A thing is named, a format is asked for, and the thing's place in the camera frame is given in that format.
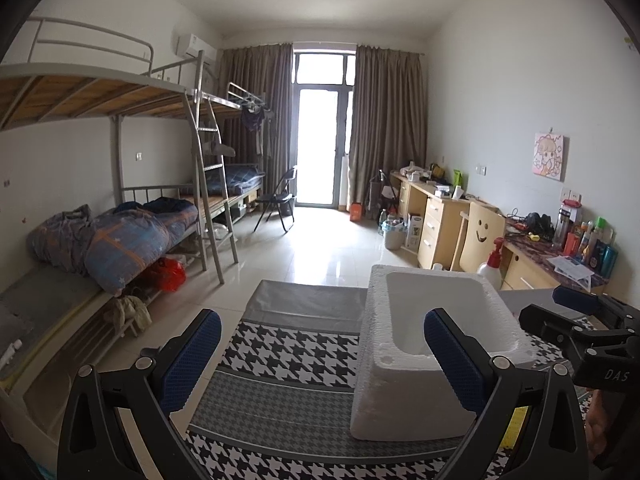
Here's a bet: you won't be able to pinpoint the wooden desk with patterned cover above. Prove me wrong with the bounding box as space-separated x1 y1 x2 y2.
500 215 617 293

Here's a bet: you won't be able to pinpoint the metal bunk ladder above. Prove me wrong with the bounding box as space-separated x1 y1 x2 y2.
189 50 240 286

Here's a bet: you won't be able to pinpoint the green cap bottle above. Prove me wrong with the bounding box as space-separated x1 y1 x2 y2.
590 217 608 261

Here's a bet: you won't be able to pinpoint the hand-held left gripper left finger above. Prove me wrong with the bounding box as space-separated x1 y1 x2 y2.
57 308 223 480

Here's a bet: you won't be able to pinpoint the black metal rack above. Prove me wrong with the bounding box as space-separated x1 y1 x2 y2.
369 170 401 221

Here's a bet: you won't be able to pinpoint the white spray bottle red top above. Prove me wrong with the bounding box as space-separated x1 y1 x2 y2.
477 237 506 291

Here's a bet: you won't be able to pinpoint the person's right hand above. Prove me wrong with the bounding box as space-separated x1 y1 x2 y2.
584 394 609 467

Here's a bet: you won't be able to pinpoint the purple patterned blanket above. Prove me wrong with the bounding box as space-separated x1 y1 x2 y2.
27 204 97 275

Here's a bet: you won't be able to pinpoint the glass balcony door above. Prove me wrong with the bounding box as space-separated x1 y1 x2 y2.
291 50 357 208

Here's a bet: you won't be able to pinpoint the black folding chair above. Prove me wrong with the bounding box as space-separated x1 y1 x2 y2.
253 166 298 233

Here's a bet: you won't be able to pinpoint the grey metal bunk bed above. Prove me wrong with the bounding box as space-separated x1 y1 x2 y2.
192 81 273 226
0 16 241 466

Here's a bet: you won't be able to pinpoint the dark blue plaid bedding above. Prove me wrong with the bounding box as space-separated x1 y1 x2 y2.
205 162 266 196

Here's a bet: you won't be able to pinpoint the wooden chair with smiley face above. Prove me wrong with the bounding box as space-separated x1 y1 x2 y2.
450 200 507 276

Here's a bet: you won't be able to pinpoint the blue plaid duvet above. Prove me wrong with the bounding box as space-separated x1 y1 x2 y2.
84 197 199 295

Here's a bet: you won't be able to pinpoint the houndstooth tablecloth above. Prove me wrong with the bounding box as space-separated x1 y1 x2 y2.
182 280 640 480

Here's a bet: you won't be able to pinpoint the cartoon wall poster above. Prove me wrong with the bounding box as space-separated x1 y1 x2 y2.
534 132 568 182

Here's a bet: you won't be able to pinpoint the grey mattress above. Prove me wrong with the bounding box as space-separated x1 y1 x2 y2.
0 265 101 376

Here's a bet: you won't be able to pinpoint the wooden desk with drawers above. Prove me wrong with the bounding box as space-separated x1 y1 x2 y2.
390 170 506 271

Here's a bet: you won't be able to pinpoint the white bucket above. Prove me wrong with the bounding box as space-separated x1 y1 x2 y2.
382 220 407 251

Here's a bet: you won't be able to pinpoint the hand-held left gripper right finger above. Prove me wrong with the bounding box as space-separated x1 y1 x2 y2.
423 307 591 480

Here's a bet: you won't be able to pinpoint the white foam box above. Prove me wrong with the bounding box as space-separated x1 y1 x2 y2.
350 264 536 443

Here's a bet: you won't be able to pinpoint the yellowish rag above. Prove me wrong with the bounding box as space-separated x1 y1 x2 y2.
105 295 152 334

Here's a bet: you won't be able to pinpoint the grey folded cloth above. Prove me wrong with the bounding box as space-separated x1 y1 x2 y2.
197 141 237 157

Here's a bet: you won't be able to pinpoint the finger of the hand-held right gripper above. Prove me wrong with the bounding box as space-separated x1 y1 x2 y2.
552 286 640 332
518 304 640 362

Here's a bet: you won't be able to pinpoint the brown curtain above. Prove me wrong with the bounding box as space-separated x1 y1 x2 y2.
348 45 428 211
218 44 296 196

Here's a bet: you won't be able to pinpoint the dark thermos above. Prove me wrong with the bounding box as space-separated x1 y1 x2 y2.
555 208 576 248

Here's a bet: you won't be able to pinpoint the red plastic bag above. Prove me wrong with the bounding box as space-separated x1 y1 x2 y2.
145 256 187 292

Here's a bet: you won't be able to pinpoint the black headphones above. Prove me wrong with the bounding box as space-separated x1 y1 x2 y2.
525 212 554 241

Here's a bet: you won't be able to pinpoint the white air conditioner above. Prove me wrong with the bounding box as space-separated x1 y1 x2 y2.
175 33 218 63

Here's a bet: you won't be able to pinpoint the white green carton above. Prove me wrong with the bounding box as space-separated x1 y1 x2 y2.
405 214 424 252

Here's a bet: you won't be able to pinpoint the hanging dark clothes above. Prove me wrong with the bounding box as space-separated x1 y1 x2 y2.
240 105 273 156

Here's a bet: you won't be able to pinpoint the printed papers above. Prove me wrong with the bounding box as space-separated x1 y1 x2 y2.
545 255 596 291

